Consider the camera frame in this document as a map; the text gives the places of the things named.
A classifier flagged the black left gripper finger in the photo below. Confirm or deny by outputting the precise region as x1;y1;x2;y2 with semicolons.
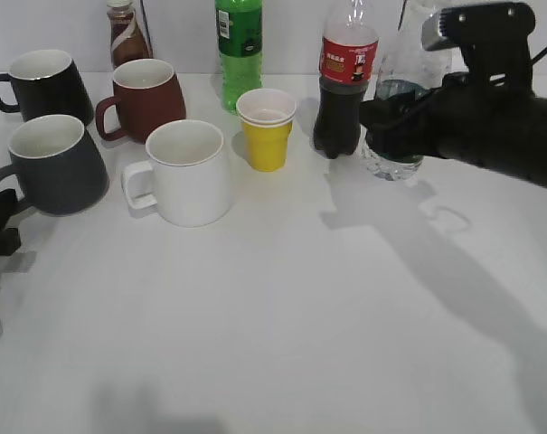
0;189;20;257

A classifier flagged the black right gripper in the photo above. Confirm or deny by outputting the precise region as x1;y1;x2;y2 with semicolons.
359;73;547;189

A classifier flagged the clear water bottle green label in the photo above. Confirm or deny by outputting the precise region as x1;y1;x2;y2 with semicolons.
363;0;452;181

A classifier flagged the dark grey mug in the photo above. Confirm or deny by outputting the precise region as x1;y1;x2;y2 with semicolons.
0;114;108;216

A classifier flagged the black mug white interior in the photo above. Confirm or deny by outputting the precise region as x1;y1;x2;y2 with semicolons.
0;49;94;126

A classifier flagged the dark red mug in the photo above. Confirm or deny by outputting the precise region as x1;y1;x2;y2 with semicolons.
95;59;186;143

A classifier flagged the cola bottle red label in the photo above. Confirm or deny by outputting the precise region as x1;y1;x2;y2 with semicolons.
313;1;379;159

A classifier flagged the yellow paper cup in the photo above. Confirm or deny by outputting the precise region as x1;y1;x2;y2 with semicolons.
236;88;297;172

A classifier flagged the green soda bottle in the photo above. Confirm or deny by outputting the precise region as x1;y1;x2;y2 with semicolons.
214;1;263;113

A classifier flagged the brown drink bottle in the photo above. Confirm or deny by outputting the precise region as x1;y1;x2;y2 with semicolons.
107;0;153;69

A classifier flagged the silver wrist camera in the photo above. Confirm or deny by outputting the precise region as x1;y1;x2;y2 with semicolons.
420;2;536;93

